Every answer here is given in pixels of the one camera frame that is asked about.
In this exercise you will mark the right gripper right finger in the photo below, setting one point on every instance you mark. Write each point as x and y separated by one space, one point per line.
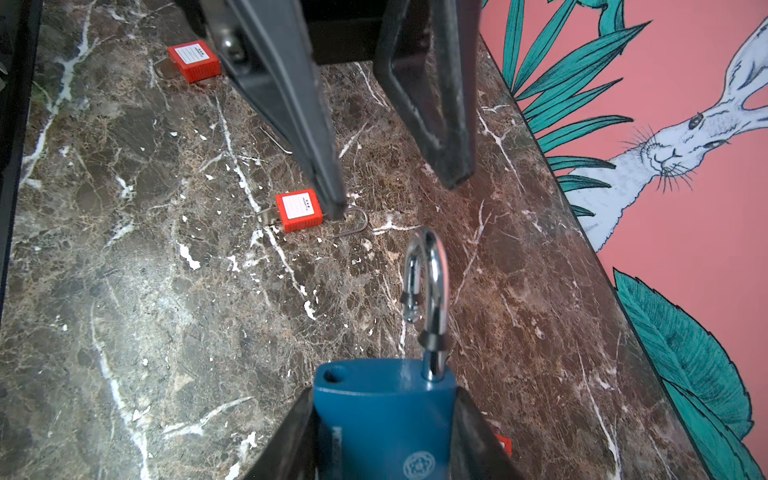
475 451

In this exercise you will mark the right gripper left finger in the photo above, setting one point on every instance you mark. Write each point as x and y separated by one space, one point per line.
291 452

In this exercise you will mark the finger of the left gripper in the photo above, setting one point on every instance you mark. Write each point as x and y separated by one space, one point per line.
425 61
266 52

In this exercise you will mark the red padlock near left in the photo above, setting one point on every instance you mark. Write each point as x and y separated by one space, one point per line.
505 443

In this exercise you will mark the red padlock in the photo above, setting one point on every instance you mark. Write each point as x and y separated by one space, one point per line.
505 443
195 61

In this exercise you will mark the red padlock centre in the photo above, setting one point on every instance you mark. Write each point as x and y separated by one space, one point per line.
195 61

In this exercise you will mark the red padlock open shackle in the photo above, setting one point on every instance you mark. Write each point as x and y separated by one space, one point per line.
294 211

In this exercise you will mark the left black frame post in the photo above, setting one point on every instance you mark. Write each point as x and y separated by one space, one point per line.
20 26

